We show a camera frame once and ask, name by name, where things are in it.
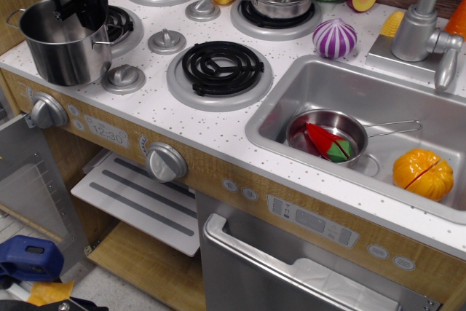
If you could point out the orange toy pumpkin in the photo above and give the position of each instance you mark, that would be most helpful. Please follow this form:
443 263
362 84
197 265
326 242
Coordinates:
423 172

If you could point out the silver oven knob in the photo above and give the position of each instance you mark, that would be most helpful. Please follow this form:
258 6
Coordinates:
164 163
47 111

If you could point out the silver stovetop knob front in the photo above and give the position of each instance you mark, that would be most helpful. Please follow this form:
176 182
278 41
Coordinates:
123 80

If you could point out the tall steel stock pot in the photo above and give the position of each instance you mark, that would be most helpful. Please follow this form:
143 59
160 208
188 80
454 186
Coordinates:
65 53

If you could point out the silver toy faucet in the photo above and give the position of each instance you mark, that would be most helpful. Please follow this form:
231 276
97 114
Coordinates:
419 47

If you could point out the front centre black burner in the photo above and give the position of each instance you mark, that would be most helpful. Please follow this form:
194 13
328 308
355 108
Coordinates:
219 76

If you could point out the open oven door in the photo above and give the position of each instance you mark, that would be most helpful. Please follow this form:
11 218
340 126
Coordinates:
34 199

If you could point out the small steel saucepan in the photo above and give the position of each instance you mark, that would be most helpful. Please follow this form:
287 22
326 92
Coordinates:
343 125

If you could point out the silver dishwasher door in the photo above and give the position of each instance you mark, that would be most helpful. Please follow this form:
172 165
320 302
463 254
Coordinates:
248 264

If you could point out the orange toy carrot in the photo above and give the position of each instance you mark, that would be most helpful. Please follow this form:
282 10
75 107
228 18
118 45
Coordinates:
456 24

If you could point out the back right black burner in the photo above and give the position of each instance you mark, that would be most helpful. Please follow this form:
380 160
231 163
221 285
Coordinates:
249 22

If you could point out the white oven rack shelf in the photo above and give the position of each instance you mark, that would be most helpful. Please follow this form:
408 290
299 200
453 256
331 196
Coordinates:
123 189

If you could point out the blue clamp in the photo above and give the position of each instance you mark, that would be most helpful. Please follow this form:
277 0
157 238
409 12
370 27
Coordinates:
33 259

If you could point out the yellow cloth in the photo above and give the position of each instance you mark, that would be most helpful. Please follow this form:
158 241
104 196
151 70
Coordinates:
43 293

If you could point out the red toy chili pepper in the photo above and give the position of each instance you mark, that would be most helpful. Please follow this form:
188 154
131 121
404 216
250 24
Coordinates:
331 147

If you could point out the silver oven knob right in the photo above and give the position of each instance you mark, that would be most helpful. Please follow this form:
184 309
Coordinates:
164 163

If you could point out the black burner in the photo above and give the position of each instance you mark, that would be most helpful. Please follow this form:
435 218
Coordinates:
219 76
249 22
125 30

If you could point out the silver stovetop knob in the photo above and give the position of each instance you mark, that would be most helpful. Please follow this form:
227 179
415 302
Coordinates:
166 42
123 80
202 11

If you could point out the silver stovetop knob back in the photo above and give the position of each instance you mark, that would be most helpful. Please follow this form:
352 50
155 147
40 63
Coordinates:
202 11

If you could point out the silver stovetop knob middle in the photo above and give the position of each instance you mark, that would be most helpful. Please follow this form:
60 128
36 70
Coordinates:
166 42

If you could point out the silver oven knob left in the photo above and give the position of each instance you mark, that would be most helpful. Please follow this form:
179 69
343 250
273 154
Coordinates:
47 111

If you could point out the yellow toy corn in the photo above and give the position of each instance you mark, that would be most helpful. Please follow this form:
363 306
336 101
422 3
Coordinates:
392 24

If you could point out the purple toy onion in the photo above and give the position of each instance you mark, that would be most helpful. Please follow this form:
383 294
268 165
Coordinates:
334 38

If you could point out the front left black burner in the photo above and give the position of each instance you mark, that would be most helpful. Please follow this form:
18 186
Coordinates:
125 30

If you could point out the silver sink basin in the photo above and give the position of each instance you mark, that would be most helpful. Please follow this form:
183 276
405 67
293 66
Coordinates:
399 116

